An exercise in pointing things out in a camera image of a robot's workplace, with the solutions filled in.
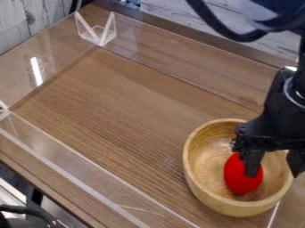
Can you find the red felt strawberry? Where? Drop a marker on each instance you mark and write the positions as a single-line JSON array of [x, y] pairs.
[[240, 183]]

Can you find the clear acrylic corner bracket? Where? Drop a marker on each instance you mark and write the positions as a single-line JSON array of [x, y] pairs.
[[98, 35]]

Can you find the clear acrylic front wall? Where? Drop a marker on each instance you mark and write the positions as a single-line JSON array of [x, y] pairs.
[[102, 199]]

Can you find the wooden bowl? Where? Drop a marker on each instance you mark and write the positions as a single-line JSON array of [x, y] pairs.
[[206, 151]]

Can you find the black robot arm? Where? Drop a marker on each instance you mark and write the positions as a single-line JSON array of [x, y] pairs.
[[280, 16]]

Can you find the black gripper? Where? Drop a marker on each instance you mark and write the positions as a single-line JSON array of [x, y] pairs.
[[278, 128]]

